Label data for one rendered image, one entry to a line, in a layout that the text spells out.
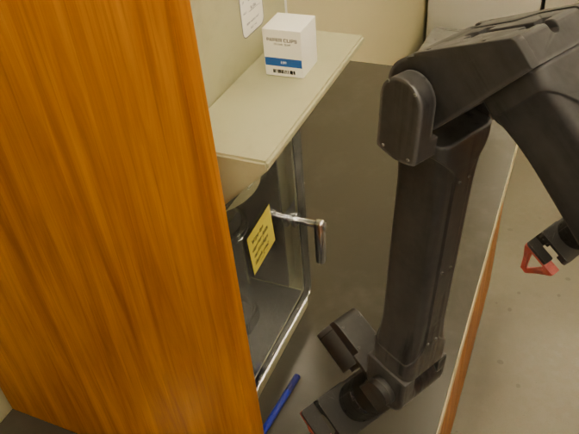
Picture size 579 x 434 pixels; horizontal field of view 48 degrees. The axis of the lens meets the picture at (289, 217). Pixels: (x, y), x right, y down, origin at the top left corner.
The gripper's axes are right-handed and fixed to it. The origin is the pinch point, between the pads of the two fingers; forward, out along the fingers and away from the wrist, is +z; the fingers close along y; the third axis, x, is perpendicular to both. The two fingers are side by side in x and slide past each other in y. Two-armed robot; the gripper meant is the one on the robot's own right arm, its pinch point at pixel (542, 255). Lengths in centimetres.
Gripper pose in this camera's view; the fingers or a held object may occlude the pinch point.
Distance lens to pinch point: 127.1
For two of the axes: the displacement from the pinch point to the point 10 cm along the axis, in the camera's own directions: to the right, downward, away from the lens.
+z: -2.5, 4.5, 8.6
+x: 5.8, 7.8, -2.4
